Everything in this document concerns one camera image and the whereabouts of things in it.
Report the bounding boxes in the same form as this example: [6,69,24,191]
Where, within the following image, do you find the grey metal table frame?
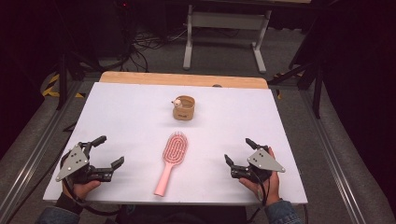
[182,4,273,75]

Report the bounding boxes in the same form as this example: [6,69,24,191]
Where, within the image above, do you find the aluminium floor rail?
[300,88,367,224]
[0,80,83,218]

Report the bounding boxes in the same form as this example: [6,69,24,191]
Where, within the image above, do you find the person's dark trousers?
[116,204,250,224]

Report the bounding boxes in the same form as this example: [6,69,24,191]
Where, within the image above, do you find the black metal stand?
[267,59,325,119]
[55,52,104,111]

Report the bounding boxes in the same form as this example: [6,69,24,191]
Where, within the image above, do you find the tan holder with animal figure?
[171,94,196,121]

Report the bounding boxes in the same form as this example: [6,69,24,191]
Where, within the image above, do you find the right hand-held gripper cable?
[247,171,272,224]

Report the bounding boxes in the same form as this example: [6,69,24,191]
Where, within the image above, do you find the bundle of black floor cables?
[118,27,188,73]

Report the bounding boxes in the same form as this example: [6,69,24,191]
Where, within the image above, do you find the hand-held gripper cable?
[61,178,122,217]
[247,171,272,224]

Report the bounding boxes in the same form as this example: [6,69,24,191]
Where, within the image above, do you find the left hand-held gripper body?
[55,141,114,185]

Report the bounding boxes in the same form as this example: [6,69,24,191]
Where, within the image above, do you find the person's right hand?
[238,147,281,207]

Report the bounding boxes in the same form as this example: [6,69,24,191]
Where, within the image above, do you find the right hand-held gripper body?
[231,144,286,185]

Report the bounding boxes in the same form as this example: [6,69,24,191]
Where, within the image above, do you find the person's left hand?
[62,179,102,200]

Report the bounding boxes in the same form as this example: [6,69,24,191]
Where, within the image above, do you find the yellow black hazard tape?
[274,72,304,101]
[41,73,86,99]

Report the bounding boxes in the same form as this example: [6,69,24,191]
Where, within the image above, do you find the pink hairbrush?
[153,131,190,198]

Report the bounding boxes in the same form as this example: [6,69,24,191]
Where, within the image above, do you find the white table board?
[42,81,308,206]

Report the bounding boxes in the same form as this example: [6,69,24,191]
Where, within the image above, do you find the left hand-held gripper cable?
[61,178,122,217]

